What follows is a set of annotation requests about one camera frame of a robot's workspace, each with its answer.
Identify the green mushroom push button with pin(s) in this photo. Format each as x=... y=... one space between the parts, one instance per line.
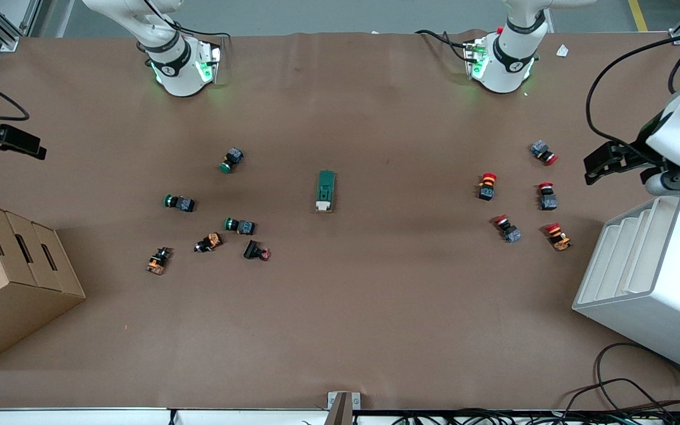
x=182 y=203
x=232 y=158
x=242 y=226

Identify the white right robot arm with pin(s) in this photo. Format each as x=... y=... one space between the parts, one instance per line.
x=180 y=77

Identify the green load switch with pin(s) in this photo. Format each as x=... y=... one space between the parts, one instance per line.
x=325 y=189

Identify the black selector switch orange base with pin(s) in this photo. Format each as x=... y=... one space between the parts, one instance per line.
x=210 y=242
x=158 y=261

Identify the metal table bracket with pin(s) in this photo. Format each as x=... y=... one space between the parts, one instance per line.
x=343 y=404

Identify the brown cardboard box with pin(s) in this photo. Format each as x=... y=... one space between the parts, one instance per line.
x=9 y=283

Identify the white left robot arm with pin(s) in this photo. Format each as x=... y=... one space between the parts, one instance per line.
x=508 y=59

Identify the white table edge rail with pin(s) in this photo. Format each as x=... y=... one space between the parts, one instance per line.
x=68 y=417

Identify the white stepped storage bin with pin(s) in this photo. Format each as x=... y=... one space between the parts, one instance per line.
x=659 y=277

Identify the red button orange base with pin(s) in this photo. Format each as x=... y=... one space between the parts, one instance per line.
x=558 y=237
x=487 y=186

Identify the red button grey base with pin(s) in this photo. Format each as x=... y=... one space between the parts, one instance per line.
x=548 y=198
x=508 y=229
x=540 y=150

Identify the white paper scrap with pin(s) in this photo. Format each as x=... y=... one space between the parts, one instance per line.
x=562 y=51

